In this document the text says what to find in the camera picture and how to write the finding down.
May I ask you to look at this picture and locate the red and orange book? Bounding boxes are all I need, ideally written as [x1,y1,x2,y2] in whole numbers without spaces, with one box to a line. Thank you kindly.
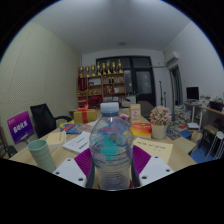
[129,122,153,139]

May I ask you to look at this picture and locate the black computer monitor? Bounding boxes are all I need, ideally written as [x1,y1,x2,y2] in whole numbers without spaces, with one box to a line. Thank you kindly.
[185,86,200,102]

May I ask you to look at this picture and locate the cream flat box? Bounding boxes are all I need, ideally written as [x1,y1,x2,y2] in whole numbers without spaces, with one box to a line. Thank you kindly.
[45,130,67,148]

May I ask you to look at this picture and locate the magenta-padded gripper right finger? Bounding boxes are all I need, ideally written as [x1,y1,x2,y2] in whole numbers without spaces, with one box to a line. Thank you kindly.
[131,144,175,187]

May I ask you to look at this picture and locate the purple sign board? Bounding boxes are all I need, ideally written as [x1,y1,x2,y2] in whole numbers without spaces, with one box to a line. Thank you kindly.
[6,110,35,145]

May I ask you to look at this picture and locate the black office chair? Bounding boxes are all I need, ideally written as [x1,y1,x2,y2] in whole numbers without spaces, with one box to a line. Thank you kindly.
[29,103,73,139]

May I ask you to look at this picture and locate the white wall air conditioner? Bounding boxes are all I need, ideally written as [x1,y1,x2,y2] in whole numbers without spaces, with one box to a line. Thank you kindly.
[164,50,180,67]

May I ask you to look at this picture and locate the black tripod stand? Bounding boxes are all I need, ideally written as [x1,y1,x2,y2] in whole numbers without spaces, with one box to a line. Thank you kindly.
[158,79,168,111]

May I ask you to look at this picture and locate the clear plastic water bottle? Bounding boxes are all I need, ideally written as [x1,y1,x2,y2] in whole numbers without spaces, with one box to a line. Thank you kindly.
[89,101,135,191]

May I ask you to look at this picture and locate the white printed booklet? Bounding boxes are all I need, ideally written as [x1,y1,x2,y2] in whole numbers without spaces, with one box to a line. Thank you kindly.
[62,130,92,155]

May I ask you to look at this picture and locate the dark glass door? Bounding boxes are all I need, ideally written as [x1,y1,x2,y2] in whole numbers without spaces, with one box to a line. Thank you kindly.
[96,55,157,108]

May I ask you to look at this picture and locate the pale green cup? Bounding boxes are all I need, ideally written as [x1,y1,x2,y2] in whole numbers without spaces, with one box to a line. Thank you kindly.
[27,139,57,174]

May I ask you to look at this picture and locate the yellow gift box red ribbon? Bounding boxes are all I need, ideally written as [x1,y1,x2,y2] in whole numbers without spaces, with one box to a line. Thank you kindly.
[73,104,98,125]

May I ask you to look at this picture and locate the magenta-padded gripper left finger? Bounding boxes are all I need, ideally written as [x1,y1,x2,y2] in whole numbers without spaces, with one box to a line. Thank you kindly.
[52,147,95,189]

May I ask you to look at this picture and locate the long wooden side desk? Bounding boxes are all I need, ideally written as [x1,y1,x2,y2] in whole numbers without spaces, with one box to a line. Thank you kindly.
[184,99,224,158]

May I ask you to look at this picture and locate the pink flowers in white pot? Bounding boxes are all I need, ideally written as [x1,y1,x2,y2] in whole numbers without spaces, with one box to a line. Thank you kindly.
[148,105,173,140]

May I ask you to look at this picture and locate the standing orange card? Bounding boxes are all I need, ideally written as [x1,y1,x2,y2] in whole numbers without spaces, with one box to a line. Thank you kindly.
[128,103,142,125]

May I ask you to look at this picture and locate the black chair backrest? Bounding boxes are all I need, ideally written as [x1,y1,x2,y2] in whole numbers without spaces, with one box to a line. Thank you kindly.
[0,143,18,159]

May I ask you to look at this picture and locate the grey armchair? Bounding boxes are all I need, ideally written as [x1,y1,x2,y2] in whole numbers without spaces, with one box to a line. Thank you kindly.
[137,100,155,118]

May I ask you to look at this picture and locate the blue patterned book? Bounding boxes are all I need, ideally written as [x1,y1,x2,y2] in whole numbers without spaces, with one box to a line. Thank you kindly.
[59,123,84,135]

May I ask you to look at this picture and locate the pale yellow envelope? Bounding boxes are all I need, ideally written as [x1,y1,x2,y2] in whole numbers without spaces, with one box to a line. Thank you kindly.
[133,137,174,164]

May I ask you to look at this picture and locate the wooden shelf unit with trophies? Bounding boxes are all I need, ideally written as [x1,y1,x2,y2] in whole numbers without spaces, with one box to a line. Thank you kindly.
[77,59,128,109]

